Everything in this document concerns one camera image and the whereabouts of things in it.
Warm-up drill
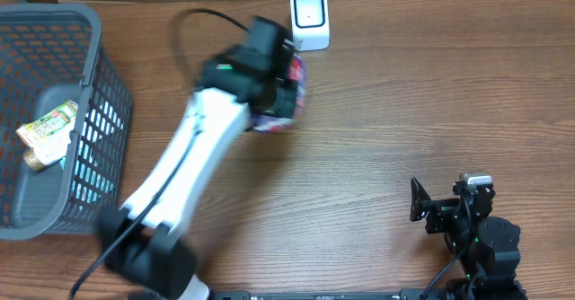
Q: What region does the purple snack package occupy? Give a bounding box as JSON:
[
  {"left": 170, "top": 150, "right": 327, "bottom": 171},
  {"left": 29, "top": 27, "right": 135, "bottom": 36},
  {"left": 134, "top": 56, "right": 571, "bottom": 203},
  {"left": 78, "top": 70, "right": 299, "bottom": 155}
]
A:
[{"left": 252, "top": 54, "right": 307, "bottom": 133}]

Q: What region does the white tube gold cap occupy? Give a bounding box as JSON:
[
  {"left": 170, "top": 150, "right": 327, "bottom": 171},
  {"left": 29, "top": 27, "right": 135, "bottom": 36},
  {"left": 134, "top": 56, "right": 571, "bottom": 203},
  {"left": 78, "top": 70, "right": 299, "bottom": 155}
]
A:
[{"left": 23, "top": 128, "right": 71, "bottom": 171}]

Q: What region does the green yellow drink carton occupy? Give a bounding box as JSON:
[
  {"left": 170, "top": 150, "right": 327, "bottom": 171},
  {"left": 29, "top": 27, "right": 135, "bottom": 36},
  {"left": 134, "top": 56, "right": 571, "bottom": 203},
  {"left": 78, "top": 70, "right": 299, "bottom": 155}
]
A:
[{"left": 16, "top": 100, "right": 78, "bottom": 148}]

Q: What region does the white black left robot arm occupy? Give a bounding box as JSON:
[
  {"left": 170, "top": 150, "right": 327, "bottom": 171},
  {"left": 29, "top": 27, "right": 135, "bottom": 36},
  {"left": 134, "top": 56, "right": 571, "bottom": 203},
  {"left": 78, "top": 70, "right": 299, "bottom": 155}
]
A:
[{"left": 94, "top": 16, "right": 305, "bottom": 299}]

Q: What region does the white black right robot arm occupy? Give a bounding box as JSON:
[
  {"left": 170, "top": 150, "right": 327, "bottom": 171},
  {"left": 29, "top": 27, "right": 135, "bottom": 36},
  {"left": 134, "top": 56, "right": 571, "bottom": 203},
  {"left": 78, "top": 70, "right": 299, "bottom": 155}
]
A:
[{"left": 410, "top": 172, "right": 526, "bottom": 299}]

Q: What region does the white barcode scanner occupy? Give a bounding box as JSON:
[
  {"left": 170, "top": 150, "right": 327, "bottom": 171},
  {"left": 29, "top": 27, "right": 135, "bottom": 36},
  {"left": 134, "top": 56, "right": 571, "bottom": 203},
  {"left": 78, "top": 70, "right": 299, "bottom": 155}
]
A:
[{"left": 289, "top": 0, "right": 331, "bottom": 51}]

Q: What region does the dark grey plastic basket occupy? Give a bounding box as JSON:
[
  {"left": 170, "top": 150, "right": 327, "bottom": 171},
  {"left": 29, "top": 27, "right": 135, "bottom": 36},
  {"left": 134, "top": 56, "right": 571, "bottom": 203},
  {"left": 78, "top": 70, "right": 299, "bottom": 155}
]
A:
[{"left": 1, "top": 4, "right": 132, "bottom": 241}]

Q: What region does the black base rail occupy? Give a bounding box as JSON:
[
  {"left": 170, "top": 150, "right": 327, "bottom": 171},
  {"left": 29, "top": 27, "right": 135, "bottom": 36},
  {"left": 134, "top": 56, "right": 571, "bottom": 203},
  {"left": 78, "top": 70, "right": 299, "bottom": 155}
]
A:
[{"left": 207, "top": 288, "right": 424, "bottom": 300}]

